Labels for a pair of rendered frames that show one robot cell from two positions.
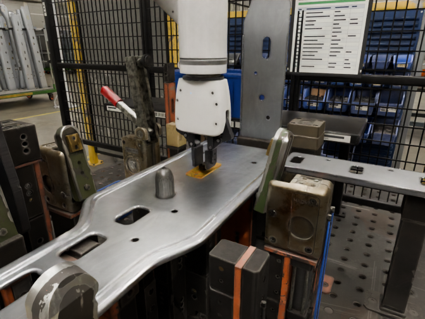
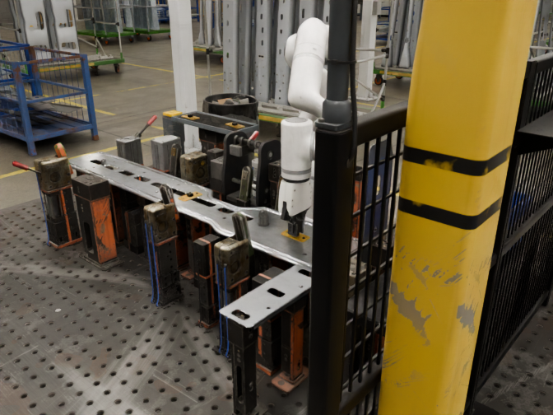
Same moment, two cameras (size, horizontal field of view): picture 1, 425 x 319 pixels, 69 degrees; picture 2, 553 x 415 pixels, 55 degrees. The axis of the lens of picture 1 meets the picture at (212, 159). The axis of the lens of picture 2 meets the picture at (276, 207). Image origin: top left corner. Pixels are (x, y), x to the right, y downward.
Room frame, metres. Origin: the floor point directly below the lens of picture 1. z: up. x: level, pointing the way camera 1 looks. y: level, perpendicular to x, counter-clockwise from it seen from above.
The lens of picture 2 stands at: (0.79, -1.35, 1.69)
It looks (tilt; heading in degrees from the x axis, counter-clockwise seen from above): 23 degrees down; 101
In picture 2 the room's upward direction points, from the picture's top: straight up
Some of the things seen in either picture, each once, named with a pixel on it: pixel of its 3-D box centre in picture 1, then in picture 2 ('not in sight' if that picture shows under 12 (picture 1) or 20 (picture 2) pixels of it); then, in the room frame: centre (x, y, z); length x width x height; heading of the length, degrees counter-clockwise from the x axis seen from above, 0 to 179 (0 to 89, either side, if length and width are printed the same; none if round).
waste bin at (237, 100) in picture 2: not in sight; (231, 137); (-0.50, 3.14, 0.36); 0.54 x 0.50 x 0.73; 59
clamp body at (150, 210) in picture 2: not in sight; (164, 253); (0.14, 0.07, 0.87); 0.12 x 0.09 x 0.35; 60
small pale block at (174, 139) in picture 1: (178, 193); not in sight; (0.71, 0.09, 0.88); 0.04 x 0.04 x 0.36; 60
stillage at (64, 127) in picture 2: not in sight; (31, 96); (-3.04, 3.95, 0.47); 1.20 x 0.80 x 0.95; 151
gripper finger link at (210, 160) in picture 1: (215, 152); (290, 226); (0.57, -0.01, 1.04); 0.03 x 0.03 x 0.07; 60
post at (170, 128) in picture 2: not in sight; (176, 165); (-0.08, 0.78, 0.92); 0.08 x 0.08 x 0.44; 60
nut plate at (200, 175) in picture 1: (203, 167); (295, 234); (0.58, 0.02, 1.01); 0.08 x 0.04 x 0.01; 150
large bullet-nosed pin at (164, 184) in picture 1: (164, 185); (263, 219); (0.47, 0.08, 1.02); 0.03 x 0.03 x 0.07
